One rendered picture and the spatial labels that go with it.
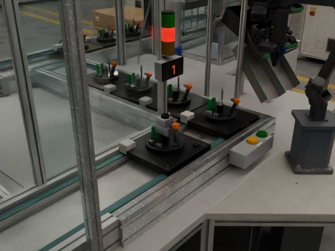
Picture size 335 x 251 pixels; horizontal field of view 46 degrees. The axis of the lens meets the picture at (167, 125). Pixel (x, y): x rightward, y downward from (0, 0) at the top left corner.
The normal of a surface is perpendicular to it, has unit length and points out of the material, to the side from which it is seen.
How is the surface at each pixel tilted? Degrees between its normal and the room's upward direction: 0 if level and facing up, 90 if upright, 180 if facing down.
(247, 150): 0
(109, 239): 90
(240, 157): 90
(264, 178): 0
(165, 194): 90
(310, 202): 0
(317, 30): 90
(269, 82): 45
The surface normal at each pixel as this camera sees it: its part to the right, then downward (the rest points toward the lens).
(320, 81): -0.40, -0.07
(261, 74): 0.44, -0.39
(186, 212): 0.00, -0.90
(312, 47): -0.71, 0.31
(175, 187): 0.75, 0.29
